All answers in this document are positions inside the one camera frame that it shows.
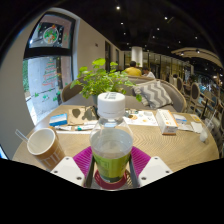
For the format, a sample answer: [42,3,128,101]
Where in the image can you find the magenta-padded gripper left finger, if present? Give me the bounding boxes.
[50,145,98,188]

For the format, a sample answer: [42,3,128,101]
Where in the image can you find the white tube with green cap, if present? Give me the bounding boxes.
[74,123,98,132]

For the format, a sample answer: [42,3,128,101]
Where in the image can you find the clear drinking straw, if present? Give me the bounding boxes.
[14,128,30,144]

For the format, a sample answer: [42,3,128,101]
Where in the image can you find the printed paper sheet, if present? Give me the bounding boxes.
[122,109,160,128]

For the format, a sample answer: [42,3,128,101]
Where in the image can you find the grey curved sofa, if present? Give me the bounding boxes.
[59,74,188,114]

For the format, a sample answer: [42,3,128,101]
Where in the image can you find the grey white chevron pillow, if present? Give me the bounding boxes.
[132,79,174,110]

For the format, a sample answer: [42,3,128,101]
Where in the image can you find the yellow paper sheet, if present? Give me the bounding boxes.
[189,113,203,123]

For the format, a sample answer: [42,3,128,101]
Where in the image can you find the blue white card box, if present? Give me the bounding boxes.
[48,113,69,128]

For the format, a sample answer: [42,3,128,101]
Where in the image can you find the white paper leaflets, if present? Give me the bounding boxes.
[178,121,204,134]

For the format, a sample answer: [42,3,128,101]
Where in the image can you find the brown paper cup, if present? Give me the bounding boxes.
[26,127,66,172]

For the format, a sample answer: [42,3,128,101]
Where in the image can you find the person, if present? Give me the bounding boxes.
[141,65,157,80]
[123,60,143,78]

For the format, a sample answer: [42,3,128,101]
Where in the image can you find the green potted plant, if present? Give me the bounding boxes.
[69,58,144,108]

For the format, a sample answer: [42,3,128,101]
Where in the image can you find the group of ceiling spotlights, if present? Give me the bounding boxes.
[114,4,201,54]

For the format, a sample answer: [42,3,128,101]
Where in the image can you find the clear bottle with green label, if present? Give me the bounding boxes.
[89,92,134,184]

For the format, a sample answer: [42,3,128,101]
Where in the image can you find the group of wooden dining chairs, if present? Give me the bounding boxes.
[171,74,224,134]

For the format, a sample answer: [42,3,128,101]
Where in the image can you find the clear plastic cup with straw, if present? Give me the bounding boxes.
[199,117,215,143]

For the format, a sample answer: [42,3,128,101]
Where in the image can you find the small blue white box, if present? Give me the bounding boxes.
[172,113,188,126]

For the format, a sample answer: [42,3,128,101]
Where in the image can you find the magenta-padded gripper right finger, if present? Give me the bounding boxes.
[128,145,174,188]

